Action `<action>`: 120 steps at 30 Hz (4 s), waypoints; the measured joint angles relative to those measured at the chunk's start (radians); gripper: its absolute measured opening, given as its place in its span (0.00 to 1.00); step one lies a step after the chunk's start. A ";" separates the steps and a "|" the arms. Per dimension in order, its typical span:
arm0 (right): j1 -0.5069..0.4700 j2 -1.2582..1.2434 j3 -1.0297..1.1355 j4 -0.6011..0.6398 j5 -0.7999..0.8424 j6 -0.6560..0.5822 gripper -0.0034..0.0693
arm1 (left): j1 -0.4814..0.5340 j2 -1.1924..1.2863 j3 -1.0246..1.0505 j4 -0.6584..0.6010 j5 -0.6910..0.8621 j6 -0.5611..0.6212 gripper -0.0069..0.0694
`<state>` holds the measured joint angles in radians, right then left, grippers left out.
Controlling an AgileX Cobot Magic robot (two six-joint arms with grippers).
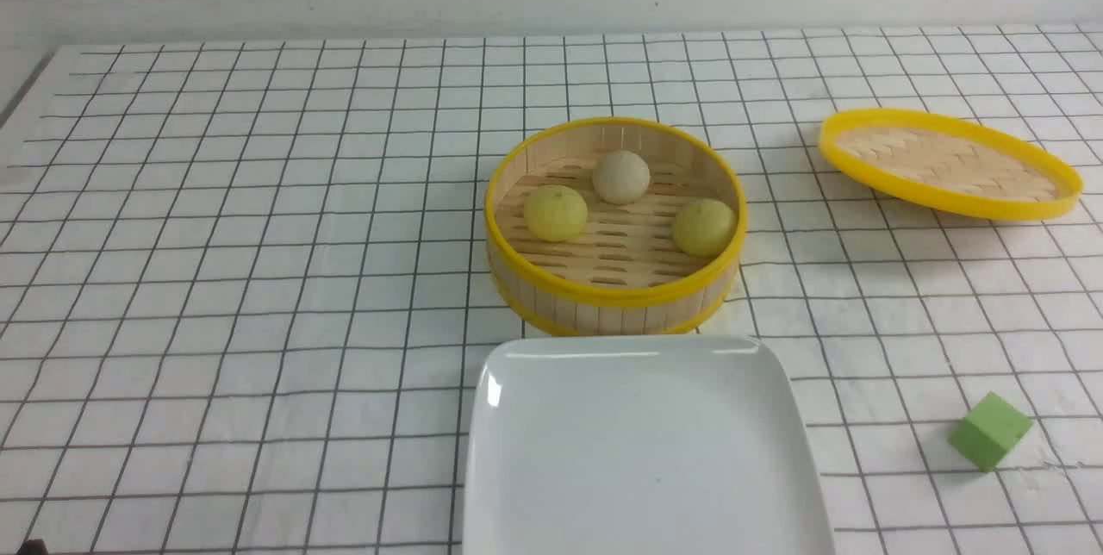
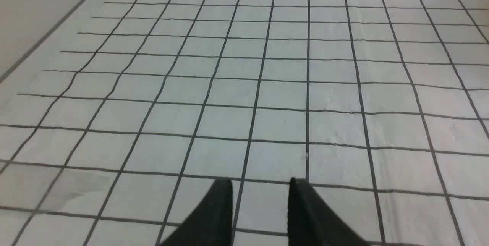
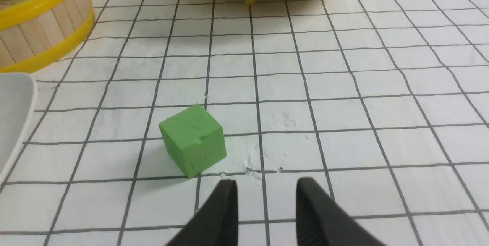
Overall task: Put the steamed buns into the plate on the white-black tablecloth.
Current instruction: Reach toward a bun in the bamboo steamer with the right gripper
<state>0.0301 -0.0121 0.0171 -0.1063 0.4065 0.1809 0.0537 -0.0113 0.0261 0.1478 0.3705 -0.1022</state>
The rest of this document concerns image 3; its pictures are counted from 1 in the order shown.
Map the green foam cube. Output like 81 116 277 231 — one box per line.
159 104 227 178

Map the white square plate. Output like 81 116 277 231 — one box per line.
0 72 38 182

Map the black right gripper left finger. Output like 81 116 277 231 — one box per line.
167 179 239 246

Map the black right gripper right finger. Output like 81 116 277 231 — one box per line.
296 178 384 246

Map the white grid tablecloth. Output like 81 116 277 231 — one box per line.
1 0 489 246

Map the yellow bamboo steamer basket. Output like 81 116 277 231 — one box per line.
0 0 96 73

